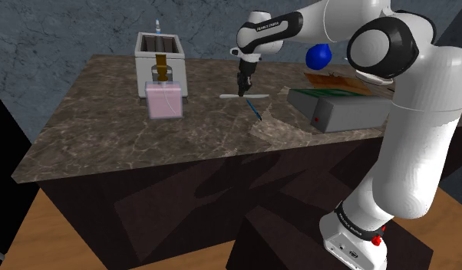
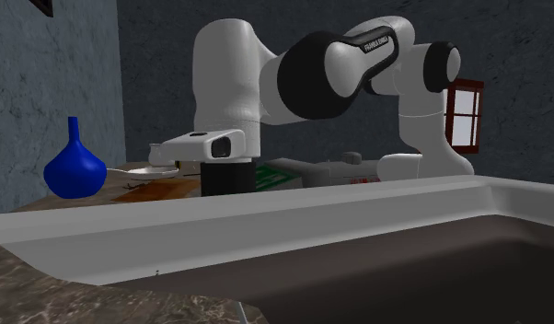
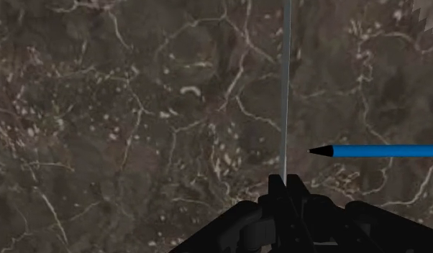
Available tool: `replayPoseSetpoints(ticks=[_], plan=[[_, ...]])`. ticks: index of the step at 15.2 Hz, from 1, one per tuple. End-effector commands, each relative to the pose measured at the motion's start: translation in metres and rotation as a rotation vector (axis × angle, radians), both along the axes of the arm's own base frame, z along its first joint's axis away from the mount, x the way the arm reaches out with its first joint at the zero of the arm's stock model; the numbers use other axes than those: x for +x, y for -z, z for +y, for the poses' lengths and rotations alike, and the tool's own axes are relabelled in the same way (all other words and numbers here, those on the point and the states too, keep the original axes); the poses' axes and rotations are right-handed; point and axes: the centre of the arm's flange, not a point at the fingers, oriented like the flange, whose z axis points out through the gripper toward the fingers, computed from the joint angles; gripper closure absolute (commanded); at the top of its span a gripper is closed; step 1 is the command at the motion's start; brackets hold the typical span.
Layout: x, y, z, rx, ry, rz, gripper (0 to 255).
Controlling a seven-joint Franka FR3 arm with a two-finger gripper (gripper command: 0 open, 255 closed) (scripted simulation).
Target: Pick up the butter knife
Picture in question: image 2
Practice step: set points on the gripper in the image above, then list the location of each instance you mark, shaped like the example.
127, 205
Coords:
227, 178

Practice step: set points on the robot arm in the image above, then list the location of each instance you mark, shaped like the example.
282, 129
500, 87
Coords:
227, 80

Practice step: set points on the green and white book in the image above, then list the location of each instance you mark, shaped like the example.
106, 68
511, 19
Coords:
270, 178

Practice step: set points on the brown cutting board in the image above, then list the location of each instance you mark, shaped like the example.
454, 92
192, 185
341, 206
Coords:
162, 190

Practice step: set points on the white cup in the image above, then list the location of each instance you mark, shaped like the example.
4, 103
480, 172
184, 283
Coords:
155, 155

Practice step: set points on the white plate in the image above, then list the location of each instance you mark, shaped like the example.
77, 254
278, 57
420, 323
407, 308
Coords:
144, 170

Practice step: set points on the grey kitchen sink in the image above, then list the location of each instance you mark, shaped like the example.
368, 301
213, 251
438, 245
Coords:
304, 251

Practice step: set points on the blue vase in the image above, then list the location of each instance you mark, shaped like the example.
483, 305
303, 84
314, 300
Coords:
74, 168

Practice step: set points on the red framed window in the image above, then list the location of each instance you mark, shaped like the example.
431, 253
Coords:
464, 117

